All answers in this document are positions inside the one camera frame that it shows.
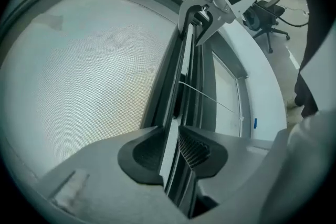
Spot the black mesh office chair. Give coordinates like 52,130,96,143
243,0,291,54

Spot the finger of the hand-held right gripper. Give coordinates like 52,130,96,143
177,1,203,40
196,6,231,47

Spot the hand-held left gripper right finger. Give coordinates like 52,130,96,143
178,125,276,221

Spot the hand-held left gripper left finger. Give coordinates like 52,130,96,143
38,125,184,224

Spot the person's black white-striped clothing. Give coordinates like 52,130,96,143
249,0,336,119

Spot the grey mesh screen window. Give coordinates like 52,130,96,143
0,0,205,218

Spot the dark-framed window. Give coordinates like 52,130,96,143
0,0,250,140

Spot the white blind pull cord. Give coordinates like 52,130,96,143
178,80,246,123

